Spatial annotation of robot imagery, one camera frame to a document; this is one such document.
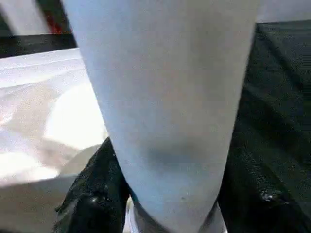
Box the white curved plastic panel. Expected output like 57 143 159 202
255 0 311 24

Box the white plastic table top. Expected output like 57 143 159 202
0 47 110 233

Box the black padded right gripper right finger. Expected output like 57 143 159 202
217 145 311 233

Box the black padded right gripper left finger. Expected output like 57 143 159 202
54 137 133 233

